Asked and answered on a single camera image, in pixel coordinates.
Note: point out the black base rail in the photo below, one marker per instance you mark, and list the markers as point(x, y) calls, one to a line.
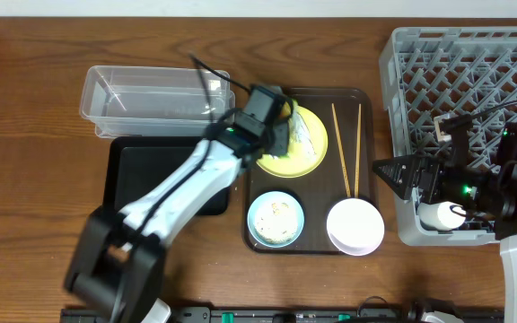
point(373, 309)

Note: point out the brown serving tray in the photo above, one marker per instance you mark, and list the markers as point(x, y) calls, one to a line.
point(321, 188)

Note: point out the wooden chopstick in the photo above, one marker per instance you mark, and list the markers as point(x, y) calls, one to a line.
point(341, 152)
point(358, 151)

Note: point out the right wooden chopstick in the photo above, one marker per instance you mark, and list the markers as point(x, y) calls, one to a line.
point(358, 151)

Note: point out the blue bowl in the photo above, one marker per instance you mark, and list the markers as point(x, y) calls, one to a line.
point(274, 196)

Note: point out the rice leftovers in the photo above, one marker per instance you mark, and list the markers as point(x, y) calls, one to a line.
point(276, 222)

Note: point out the white wrapper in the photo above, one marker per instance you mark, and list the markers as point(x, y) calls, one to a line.
point(300, 137)

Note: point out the clear plastic bin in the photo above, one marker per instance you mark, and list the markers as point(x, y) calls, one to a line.
point(151, 101)

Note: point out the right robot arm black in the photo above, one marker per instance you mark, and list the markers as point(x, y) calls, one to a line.
point(474, 190)

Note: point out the yellow plate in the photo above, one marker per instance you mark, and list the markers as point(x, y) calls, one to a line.
point(293, 165)

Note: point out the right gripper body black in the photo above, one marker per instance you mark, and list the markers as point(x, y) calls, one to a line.
point(460, 184)

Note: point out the orange green snack wrapper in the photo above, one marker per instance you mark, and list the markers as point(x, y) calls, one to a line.
point(287, 110)

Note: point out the white cup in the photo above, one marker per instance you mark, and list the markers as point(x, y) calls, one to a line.
point(439, 216)

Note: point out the left wooden chopstick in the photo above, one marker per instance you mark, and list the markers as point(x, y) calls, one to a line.
point(341, 152)

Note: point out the pink white bowl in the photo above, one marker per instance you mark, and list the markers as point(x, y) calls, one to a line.
point(355, 227)

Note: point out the black tray bin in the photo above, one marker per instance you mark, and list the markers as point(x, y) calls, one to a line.
point(138, 164)

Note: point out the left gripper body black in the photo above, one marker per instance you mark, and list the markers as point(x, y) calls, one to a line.
point(281, 140)

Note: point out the grey dishwasher rack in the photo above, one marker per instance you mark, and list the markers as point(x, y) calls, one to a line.
point(432, 72)

